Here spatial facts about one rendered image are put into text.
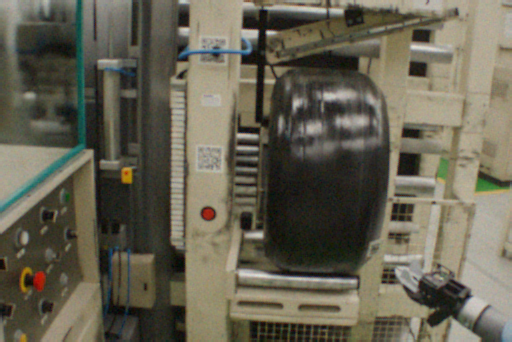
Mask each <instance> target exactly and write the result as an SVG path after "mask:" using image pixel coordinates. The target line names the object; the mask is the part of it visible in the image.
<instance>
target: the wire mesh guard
mask: <svg viewBox="0 0 512 342"><path fill-rule="evenodd" d="M236 198H237V194H235V193H234V206H245V205H241V203H240V205H237V202H236V201H235V199H236ZM387 202H391V205H390V212H391V206H392V202H397V203H399V205H400V203H410V204H415V209H416V204H423V209H424V205H431V208H432V205H439V208H440V205H450V206H454V207H455V206H462V207H471V214H469V217H461V216H460V217H454V212H453V216H446V212H447V207H446V212H445V216H439V215H438V213H439V208H438V213H437V215H431V216H437V218H438V216H439V217H444V222H445V217H452V221H453V218H460V220H461V218H468V222H467V225H464V224H460V220H459V224H452V221H451V226H452V225H458V230H459V225H464V226H467V230H466V232H463V233H466V236H465V240H464V239H457V235H458V230H457V232H451V233H457V234H456V239H452V240H455V244H456V240H464V245H463V246H459V247H463V249H462V254H456V255H461V258H460V261H459V260H456V261H459V262H460V264H459V268H451V266H452V262H453V257H454V254H455V253H454V252H453V253H447V250H446V253H439V252H440V247H447V249H448V247H452V246H448V245H447V246H441V242H440V245H433V243H432V248H433V246H439V251H438V253H432V248H431V253H430V258H429V264H430V259H431V254H438V256H439V254H445V259H446V254H453V257H452V262H451V266H450V267H447V268H450V270H451V269H459V271H458V275H457V281H459V282H461V281H462V277H463V272H464V268H465V264H466V259H467V253H468V246H469V242H470V238H471V234H472V229H473V224H474V216H475V212H476V207H477V204H478V202H476V201H463V200H450V199H439V200H436V199H424V198H410V197H396V196H387ZM462 207H461V212H462ZM431 208H430V213H429V219H430V214H431ZM415 209H414V215H413V214H407V210H408V204H407V210H406V214H400V215H406V216H407V215H413V221H414V216H421V220H422V216H426V215H422V214H423V209H422V214H421V215H415ZM385 214H398V217H399V211H398V213H385ZM406 216H405V222H398V217H397V221H390V218H389V221H385V220H384V221H385V222H397V223H404V228H405V223H411V222H406ZM437 218H436V223H429V219H428V223H425V222H421V220H420V222H413V221H412V226H413V223H420V225H421V223H425V224H427V229H428V224H435V228H436V224H438V223H437ZM444 222H443V224H439V225H443V227H444ZM397 223H396V229H397ZM420 225H419V230H412V226H411V229H404V228H403V229H398V230H403V234H404V230H411V232H412V231H424V230H420ZM451 226H450V231H451ZM443 227H442V231H438V230H434V233H435V231H438V232H449V236H450V231H443ZM396 229H395V235H396ZM385 230H387V236H386V243H383V244H385V250H386V244H388V243H387V237H394V241H395V237H399V236H395V235H394V236H388V230H393V229H389V224H388V229H385ZM403 234H402V237H399V238H402V239H403V238H412V237H411V233H410V237H403ZM402 239H401V245H414V244H410V243H409V244H402ZM394 241H393V244H388V245H393V247H394V245H400V244H394ZM244 244H247V248H248V244H253V243H244ZM253 245H255V251H245V252H255V255H256V252H258V251H256V245H263V244H256V243H255V244H253ZM414 246H424V250H425V246H427V245H426V240H425V245H418V241H417V245H414ZM393 247H392V251H391V252H392V253H393V252H404V251H393ZM385 250H384V251H380V252H384V256H385ZM424 250H423V252H417V247H416V252H417V253H423V256H424V253H429V252H424ZM416 252H409V249H408V252H404V253H415V258H416ZM392 253H391V258H384V256H383V258H382V257H378V258H381V259H383V262H384V259H390V265H391V259H395V258H392ZM423 256H422V260H421V267H425V266H422V261H428V260H423ZM438 256H437V260H434V261H436V266H437V261H444V264H445V261H446V260H445V259H444V260H438ZM376 258H377V254H376ZM376 258H375V265H374V272H366V271H359V270H358V271H355V272H357V275H358V272H366V273H373V278H374V273H378V272H375V266H382V268H383V266H386V265H383V262H382V265H376ZM415 258H414V259H408V254H407V260H420V259H415ZM395 260H401V259H395ZM407 260H406V265H407ZM446 262H450V261H446ZM429 264H428V267H426V268H428V269H429V268H435V269H436V268H437V267H436V266H435V267H429ZM444 264H443V266H444ZM406 265H405V266H400V267H410V266H406ZM382 268H381V272H380V273H381V274H382V273H392V272H382ZM428 269H427V273H428ZM373 278H370V279H372V284H373ZM374 280H380V281H381V280H386V279H381V275H380V279H374ZM396 280H398V279H397V275H396ZM396 280H395V285H396ZM380 281H379V286H372V284H371V286H369V287H371V291H372V287H378V293H377V292H371V291H370V297H371V293H377V299H378V294H390V293H379V287H381V286H380ZM395 285H394V286H382V287H394V291H395V288H401V293H394V291H393V297H394V294H400V298H401V294H403V293H402V288H403V287H395ZM403 295H407V294H403ZM370 297H369V299H362V300H369V303H370V300H373V299H370ZM393 297H392V300H387V301H392V303H393V301H399V304H400V298H399V300H393ZM377 299H376V300H374V301H376V305H377V301H379V300H377ZM405 301H406V305H407V301H412V300H408V296H407V300H405ZM392 303H391V308H392ZM399 304H398V307H397V306H395V307H397V308H398V310H399V308H405V311H406V308H409V307H406V305H405V307H399ZM376 305H375V306H372V307H375V311H376V307H383V309H384V306H376ZM359 307H368V310H369V304H368V306H359ZM391 308H390V313H382V315H383V314H389V319H390V314H395V313H391ZM368 310H367V312H358V313H367V316H368V313H369V312H368ZM398 310H397V314H398ZM375 311H374V313H370V314H374V317H375V314H379V313H375ZM405 311H404V313H403V314H404V316H405V314H408V313H405ZM397 314H396V320H395V326H396V321H407V320H404V316H403V320H397ZM367 316H366V319H358V320H366V322H367ZM240 320H243V326H242V327H243V332H244V327H251V331H252V327H254V326H252V319H240ZM244 320H251V326H244ZM267 322H274V331H275V322H278V321H266V327H255V328H266V331H267ZM445 322H447V324H446V328H445V327H439V326H438V327H433V328H445V332H444V333H439V334H444V337H443V342H448V341H449V336H450V332H451V328H452V323H453V319H452V316H450V317H448V319H447V321H445ZM280 323H289V328H282V326H281V331H282V329H289V332H290V329H293V328H290V323H292V322H280ZM232 326H236V332H237V326H241V325H237V319H236V325H232V319H230V335H229V342H232V338H234V337H232ZM395 326H388V325H387V326H384V327H387V330H388V327H394V331H395ZM394 331H393V332H387V331H386V336H387V333H393V336H394V333H396V332H394ZM289 332H288V335H284V336H288V341H287V342H299V341H297V336H303V341H304V336H309V335H304V333H303V335H297V333H296V341H289V336H292V335H289ZM369 332H371V335H372V333H384V332H380V330H379V332H372V330H371V331H369ZM244 333H250V339H249V340H250V342H251V340H258V342H259V340H260V339H259V334H265V342H266V334H270V333H266V332H265V333H258V339H251V333H257V332H244ZM270 335H273V342H274V335H283V334H274V332H273V334H270ZM364 335H365V329H364ZM364 335H363V338H361V337H355V338H361V339H363V341H364V339H370V341H371V339H373V338H371V335H370V338H364ZM393 336H392V342H393ZM363 341H362V342H363Z"/></svg>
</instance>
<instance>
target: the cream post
mask: <svg viewBox="0 0 512 342"><path fill-rule="evenodd" d="M243 1H244V0H190V25H189V51H191V50H198V44H199V35H205V36H220V37H228V49H231V50H241V41H242V21H243ZM240 61H241V55H238V54H227V66H219V65H204V64H198V54H193V55H190V56H189V69H188V99H187V139H186V212H185V215H186V283H185V289H186V340H187V342H229V335H230V300H225V290H224V283H225V269H226V265H227V260H228V256H229V251H230V248H231V243H232V239H233V231H234V189H235V167H236V146H237V124H238V104H239V82H240ZM202 94H218V95H221V106H214V105H203V106H202ZM196 144H197V145H211V146H224V154H223V173H211V172H196ZM206 209H211V210H212V211H213V212H214V216H213V218H211V219H206V218H204V217H203V211H204V210H206Z"/></svg>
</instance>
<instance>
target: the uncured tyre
mask: <svg viewBox="0 0 512 342"><path fill-rule="evenodd" d="M390 157H391V148H390V129H389V115H388V108H387V103H386V100H385V96H384V95H383V92H382V90H381V89H380V88H379V86H378V85H377V84H376V83H375V82H374V81H373V80H372V79H371V78H370V77H369V76H368V75H366V74H364V73H362V72H357V71H344V70H334V69H323V68H310V67H295V68H292V69H289V70H288V71H285V72H284V74H282V75H281V76H279V77H278V78H277V79H276V80H275V82H274V86H273V89H272V96H271V104H270V116H269V129H268V143H267V158H266V186H265V202H264V217H263V234H262V239H263V246H264V253H265V256H266V258H267V259H268V260H270V261H271V262H272V264H273V265H275V266H276V267H277V268H278V269H281V270H286V271H296V272H309V273H335V274H347V273H351V272H355V271H357V270H359V269H360V268H361V266H363V265H364V264H366V263H367V262H368V261H369V260H370V259H371V258H372V256H371V257H367V258H366V254H367V252H368V246H369V243H370V242H375V241H378V240H379V239H380V236H381V232H382V228H383V224H384V219H385V209H386V202H387V196H388V187H389V176H390Z"/></svg>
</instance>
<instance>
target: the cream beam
mask: <svg viewBox="0 0 512 342"><path fill-rule="evenodd" d="M413 1H414V0H251V3H256V4H271V5H276V6H291V7H307V8H322V9H337V10H343V9H346V10H358V11H363V12H372V13H378V14H388V15H404V16H415V17H420V18H433V19H434V18H443V19H446V18H447V16H448V15H447V11H448V5H449V3H448V1H449V0H442V10H441V11H440V10H431V9H416V8H413Z"/></svg>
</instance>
